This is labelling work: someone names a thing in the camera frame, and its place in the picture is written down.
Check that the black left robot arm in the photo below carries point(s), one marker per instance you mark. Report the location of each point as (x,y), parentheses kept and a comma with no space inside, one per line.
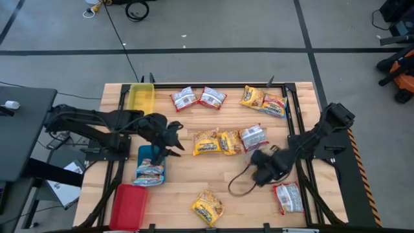
(97,116)

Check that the red plastic bin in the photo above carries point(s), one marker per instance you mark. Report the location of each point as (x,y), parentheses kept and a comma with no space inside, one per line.
(129,207)

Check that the orange black wheeled machine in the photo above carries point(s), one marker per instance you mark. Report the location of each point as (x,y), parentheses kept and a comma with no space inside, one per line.
(406,81)

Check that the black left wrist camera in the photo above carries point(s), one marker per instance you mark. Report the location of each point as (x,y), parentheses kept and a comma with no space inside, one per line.
(175,125)

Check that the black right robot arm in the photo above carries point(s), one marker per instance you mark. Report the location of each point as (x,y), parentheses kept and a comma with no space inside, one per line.
(320,129)

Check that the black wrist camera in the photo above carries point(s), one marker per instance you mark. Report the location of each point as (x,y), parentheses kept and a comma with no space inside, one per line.
(175,125)
(275,149)

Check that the black metal rig frame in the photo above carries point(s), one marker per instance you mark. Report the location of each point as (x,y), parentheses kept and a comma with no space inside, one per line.
(233,85)

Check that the red Maruchan ramen packet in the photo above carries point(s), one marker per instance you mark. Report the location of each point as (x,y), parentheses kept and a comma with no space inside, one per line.
(254,137)
(212,97)
(288,198)
(184,99)

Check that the black equipment case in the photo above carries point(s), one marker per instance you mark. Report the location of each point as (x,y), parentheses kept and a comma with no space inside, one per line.
(401,13)

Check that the black platform with hazard stripe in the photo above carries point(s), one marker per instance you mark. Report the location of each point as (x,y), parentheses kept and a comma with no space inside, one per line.
(347,181)

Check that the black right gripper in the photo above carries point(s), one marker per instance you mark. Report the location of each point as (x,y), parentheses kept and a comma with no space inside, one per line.
(275,166)

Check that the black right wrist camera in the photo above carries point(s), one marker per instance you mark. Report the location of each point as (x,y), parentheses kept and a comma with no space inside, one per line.
(275,149)

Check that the blue Maruchan ramen packet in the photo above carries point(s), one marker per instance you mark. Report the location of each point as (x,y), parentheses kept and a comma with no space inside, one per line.
(275,106)
(147,169)
(148,180)

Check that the blue plastic bin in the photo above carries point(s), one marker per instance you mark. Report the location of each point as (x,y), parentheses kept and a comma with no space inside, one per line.
(144,152)

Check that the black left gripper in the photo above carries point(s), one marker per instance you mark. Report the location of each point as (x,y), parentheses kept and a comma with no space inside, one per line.
(160,132)

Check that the black desk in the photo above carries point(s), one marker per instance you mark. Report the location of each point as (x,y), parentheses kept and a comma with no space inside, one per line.
(22,136)

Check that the black power adapter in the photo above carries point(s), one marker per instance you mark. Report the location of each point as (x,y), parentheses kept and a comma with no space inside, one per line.
(56,142)

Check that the white printed paper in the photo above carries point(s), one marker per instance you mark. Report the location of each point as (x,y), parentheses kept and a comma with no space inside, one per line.
(64,191)

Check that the yellow plastic bin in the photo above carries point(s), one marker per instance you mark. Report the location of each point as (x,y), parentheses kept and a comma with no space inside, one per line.
(140,97)

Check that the yellow Maruchan ramen packet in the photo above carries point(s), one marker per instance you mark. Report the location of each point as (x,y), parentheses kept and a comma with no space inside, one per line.
(231,142)
(208,207)
(252,96)
(206,142)

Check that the small white object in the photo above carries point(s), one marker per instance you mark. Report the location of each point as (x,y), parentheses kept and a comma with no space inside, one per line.
(13,105)

